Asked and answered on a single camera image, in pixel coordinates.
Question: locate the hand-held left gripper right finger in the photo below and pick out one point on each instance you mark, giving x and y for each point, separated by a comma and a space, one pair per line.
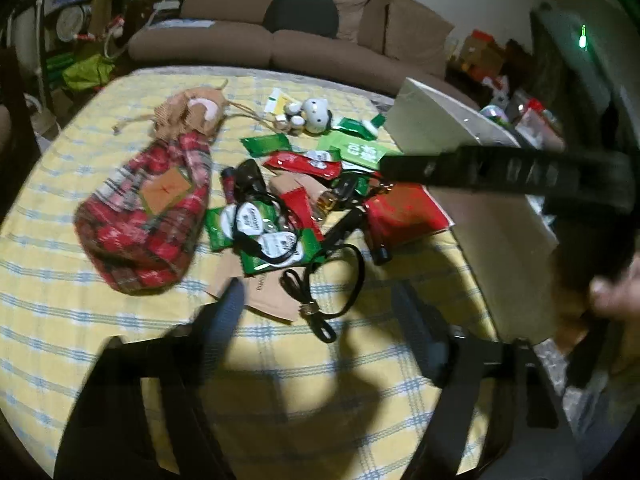
417, 330

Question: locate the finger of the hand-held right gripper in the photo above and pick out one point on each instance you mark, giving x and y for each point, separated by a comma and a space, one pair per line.
500, 170

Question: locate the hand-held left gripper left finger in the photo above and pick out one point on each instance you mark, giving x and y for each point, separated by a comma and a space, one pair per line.
227, 320

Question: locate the white storage box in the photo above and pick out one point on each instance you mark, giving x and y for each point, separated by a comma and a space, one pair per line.
500, 240

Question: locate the black tube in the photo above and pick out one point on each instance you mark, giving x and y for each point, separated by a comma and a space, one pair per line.
380, 247

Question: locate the green creamer packet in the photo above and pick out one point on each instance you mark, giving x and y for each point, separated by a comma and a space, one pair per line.
300, 250
220, 227

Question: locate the red envelope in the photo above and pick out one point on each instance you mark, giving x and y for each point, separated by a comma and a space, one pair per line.
407, 212

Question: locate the black pen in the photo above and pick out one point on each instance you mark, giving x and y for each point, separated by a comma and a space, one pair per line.
345, 225

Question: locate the red sachet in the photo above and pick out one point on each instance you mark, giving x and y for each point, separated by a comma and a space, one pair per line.
302, 210

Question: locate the dark red lip balm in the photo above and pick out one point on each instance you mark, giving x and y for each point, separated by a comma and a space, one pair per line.
228, 185

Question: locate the tan cosmetic tube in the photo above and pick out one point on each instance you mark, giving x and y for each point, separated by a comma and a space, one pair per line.
295, 185

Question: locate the amber glass bottle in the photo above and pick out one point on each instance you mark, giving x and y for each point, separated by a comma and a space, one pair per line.
330, 201

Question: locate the red packet with white print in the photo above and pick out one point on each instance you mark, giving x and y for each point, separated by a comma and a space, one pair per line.
295, 162

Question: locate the small green packet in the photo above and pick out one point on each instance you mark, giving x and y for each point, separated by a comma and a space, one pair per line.
265, 144

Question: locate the desktop with yellow checked cloth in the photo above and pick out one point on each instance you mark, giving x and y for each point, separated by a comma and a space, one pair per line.
50, 285

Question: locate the person's right hand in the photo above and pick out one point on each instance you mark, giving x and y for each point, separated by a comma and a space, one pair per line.
622, 295

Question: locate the kraft paper envelope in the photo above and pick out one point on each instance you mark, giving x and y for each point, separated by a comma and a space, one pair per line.
265, 300

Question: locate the orange cardboard box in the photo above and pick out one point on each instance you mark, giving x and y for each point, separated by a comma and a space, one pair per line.
482, 45

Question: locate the large green packet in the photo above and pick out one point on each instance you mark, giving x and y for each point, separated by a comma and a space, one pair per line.
365, 152

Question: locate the white cat figurine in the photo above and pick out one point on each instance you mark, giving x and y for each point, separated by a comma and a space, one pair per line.
315, 115

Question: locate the brown sofa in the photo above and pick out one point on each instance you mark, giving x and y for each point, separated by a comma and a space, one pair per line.
320, 50

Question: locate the small white yellow packet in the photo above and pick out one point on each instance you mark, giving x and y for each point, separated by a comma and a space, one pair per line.
277, 100

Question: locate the black cushion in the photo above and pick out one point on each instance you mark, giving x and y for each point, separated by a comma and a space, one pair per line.
302, 15

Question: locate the green bag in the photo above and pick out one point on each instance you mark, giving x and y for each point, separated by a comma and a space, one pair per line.
85, 72

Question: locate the round metal tin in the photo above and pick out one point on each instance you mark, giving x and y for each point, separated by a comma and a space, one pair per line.
74, 24

